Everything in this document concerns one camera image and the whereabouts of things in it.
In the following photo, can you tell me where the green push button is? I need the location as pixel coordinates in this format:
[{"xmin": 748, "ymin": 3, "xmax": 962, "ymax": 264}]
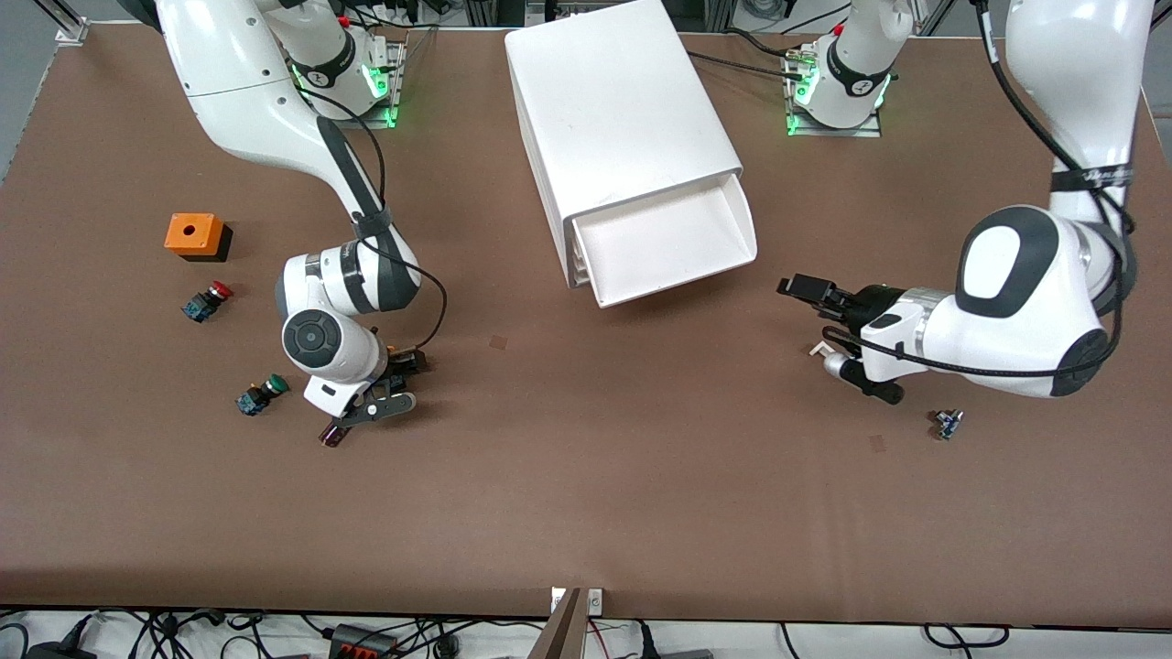
[{"xmin": 235, "ymin": 373, "xmax": 290, "ymax": 417}]

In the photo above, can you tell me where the red push button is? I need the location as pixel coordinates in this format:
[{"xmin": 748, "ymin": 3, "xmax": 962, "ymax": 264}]
[{"xmin": 180, "ymin": 281, "xmax": 235, "ymax": 324}]

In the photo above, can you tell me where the white drawer cabinet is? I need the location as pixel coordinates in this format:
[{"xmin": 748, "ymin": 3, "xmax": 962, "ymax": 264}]
[{"xmin": 504, "ymin": 0, "xmax": 744, "ymax": 290}]

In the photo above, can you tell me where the orange box with hole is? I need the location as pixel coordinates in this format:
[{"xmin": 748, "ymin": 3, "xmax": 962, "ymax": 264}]
[{"xmin": 164, "ymin": 212, "xmax": 233, "ymax": 264}]

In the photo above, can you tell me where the black power strip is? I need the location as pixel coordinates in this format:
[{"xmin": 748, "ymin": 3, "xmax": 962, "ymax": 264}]
[{"xmin": 328, "ymin": 623, "xmax": 396, "ymax": 659}]

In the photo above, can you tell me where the black power adapter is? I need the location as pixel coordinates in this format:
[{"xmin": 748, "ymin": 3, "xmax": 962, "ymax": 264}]
[{"xmin": 26, "ymin": 615, "xmax": 94, "ymax": 659}]

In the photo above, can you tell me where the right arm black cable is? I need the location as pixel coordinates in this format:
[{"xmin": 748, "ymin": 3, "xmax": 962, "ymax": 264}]
[{"xmin": 302, "ymin": 87, "xmax": 450, "ymax": 367}]

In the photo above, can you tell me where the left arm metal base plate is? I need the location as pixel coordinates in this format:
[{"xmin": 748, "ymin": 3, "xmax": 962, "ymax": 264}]
[{"xmin": 785, "ymin": 46, "xmax": 883, "ymax": 139}]

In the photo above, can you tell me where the brown post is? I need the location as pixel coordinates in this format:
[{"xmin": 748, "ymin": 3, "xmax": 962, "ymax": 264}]
[{"xmin": 528, "ymin": 588, "xmax": 584, "ymax": 659}]

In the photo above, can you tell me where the black looped cable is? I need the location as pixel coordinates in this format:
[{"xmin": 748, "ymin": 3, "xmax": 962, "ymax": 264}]
[{"xmin": 923, "ymin": 622, "xmax": 1013, "ymax": 652}]

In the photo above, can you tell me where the metal table corner bracket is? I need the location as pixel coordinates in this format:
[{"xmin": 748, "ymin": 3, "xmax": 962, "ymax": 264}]
[{"xmin": 53, "ymin": 0, "xmax": 90, "ymax": 45}]

